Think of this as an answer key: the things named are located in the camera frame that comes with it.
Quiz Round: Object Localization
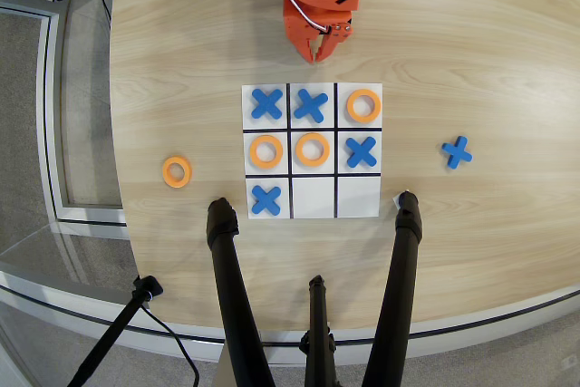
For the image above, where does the white framed glass panel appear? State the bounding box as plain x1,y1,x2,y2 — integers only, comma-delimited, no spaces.
0,0,129,227

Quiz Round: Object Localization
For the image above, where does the thin black tripod leg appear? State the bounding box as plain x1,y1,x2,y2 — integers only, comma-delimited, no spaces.
298,275,339,387

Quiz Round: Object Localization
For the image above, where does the thick black tripod leg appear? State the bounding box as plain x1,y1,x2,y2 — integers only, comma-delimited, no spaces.
206,197,277,387
360,191,423,387

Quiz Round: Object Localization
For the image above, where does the blue foam cross piece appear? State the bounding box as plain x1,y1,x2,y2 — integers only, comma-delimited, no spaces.
250,88,285,121
293,90,329,124
251,185,283,216
441,135,473,169
344,135,379,169

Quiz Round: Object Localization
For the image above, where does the white tic-tac-toe board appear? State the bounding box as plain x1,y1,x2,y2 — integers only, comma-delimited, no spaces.
241,82,384,220

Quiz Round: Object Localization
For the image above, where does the black cable on stand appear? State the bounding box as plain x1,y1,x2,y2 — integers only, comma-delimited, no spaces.
140,305,200,387

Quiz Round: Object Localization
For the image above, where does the orange foam ring piece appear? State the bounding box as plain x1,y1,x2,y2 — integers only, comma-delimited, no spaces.
162,155,193,189
346,88,383,124
295,131,332,167
248,134,285,169

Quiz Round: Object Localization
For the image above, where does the slim black stand pole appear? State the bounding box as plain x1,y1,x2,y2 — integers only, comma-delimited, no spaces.
66,275,164,387

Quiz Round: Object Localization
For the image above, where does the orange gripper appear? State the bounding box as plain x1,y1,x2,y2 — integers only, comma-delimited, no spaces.
283,0,354,65

